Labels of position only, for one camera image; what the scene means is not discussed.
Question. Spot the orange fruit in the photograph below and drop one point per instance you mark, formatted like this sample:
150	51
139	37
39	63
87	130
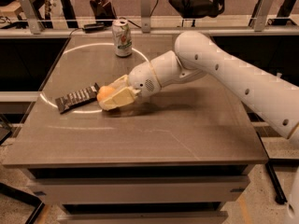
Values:
104	92

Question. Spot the dark rxbar chocolate wrapper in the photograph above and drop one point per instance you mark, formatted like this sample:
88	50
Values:
77	98

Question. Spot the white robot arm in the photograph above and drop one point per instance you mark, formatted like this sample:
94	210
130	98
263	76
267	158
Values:
194	55

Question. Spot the upper grey drawer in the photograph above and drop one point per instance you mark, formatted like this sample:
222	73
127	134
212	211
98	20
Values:
202	189

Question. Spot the right metal rail bracket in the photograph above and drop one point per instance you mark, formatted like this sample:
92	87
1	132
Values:
260	19

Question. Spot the black power adapter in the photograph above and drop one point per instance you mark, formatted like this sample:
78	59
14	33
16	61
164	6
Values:
95	27

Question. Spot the white green soda can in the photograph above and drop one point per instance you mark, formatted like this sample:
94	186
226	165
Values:
122	37

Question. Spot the metal rail bracket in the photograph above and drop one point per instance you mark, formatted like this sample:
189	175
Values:
145	16
35	25
260	19

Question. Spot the lower grey drawer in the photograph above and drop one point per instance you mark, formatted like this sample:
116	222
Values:
209	217

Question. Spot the middle metal rail bracket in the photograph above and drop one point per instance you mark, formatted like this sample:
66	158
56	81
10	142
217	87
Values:
145	16

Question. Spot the dark bag on floor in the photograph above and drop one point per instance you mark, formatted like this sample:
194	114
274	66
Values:
103	11

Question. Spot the black office chair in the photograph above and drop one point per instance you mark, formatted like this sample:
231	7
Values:
198	9

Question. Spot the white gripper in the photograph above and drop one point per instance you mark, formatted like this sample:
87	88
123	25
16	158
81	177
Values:
143	78

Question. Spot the grey drawer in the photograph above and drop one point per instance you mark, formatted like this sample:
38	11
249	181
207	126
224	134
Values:
202	189
209	217

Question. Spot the left metal rail bracket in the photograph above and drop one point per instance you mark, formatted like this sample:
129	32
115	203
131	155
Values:
35	25

